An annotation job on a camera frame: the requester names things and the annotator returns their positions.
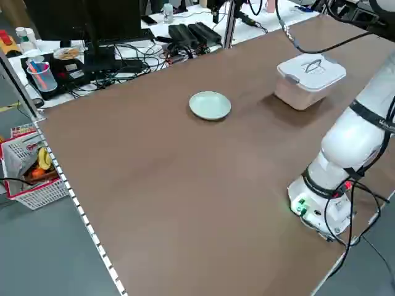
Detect yellow box red button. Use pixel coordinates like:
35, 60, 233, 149
0, 29, 21, 58

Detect yellow bananas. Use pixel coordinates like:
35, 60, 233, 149
36, 147, 54, 171

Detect white red plastic basket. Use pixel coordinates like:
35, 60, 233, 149
0, 131, 70, 211

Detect translucent bottle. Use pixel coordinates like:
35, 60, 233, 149
162, 2, 175, 24

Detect black power strip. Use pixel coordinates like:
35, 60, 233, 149
237, 11, 257, 27

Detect cable with silver connectors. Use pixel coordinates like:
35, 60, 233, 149
275, 0, 376, 56

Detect clear cup with pens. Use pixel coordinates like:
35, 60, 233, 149
26, 60, 59, 93

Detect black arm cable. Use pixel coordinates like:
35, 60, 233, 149
322, 177, 391, 247

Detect black keyboard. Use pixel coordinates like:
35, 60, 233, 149
98, 28, 157, 44

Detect pink storage box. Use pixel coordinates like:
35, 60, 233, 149
273, 73, 328, 111

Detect white bottle green cap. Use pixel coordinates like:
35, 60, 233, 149
15, 27, 38, 54

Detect round dish with snacks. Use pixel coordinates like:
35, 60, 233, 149
52, 47, 81, 62

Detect black computer monitor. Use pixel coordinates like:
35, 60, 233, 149
23, 0, 143, 73

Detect aluminium frame post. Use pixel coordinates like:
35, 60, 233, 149
0, 49, 46, 121
221, 0, 241, 49

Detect black equipment case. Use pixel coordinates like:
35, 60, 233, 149
20, 52, 87, 101

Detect black ribbed power supply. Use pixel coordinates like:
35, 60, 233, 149
187, 22, 223, 44
168, 23, 199, 47

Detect green plate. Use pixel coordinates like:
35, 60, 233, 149
188, 91, 232, 121

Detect white box lid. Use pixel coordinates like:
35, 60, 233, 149
276, 52, 347, 93

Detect colourful printed booklet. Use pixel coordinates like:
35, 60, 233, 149
10, 122, 40, 139

